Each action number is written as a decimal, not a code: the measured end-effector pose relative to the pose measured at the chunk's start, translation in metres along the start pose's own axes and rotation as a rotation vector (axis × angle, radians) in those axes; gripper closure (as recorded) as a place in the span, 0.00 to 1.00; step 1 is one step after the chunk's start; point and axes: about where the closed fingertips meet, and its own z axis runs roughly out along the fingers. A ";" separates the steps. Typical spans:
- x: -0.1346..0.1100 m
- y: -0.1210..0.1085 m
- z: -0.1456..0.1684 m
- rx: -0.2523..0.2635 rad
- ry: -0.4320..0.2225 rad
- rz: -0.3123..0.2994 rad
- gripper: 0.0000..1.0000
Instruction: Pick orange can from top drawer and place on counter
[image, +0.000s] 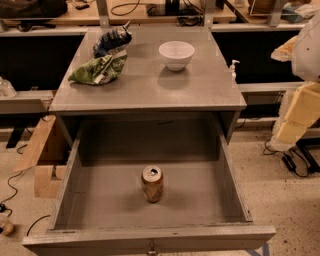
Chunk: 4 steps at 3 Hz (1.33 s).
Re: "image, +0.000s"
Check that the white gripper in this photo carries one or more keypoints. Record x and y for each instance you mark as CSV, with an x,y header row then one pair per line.
x,y
307,57

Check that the orange soda can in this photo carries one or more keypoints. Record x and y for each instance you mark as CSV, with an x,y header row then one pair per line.
x,y
152,183

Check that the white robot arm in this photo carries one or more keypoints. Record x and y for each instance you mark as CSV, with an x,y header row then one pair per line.
x,y
303,51

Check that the metal drawer knob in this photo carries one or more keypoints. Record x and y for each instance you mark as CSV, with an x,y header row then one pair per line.
x,y
152,251

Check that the grey open drawer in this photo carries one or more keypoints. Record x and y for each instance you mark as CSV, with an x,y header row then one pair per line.
x,y
101,209

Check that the white pump bottle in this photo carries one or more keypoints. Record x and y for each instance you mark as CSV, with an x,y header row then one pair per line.
x,y
232,69

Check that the white ceramic bowl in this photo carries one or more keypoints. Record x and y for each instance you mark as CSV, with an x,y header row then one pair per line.
x,y
176,54

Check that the grey wooden cabinet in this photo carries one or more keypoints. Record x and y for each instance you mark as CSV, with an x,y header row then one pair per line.
x,y
145,84

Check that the blue chip bag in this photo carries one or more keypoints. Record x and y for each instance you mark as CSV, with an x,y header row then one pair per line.
x,y
114,39

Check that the green chip bag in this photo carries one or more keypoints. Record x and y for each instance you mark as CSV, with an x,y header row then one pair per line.
x,y
99,71

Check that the clear plastic container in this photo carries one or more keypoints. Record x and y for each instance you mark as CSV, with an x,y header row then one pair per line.
x,y
6,89

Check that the black bag on desk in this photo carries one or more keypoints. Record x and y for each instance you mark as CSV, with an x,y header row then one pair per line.
x,y
32,8

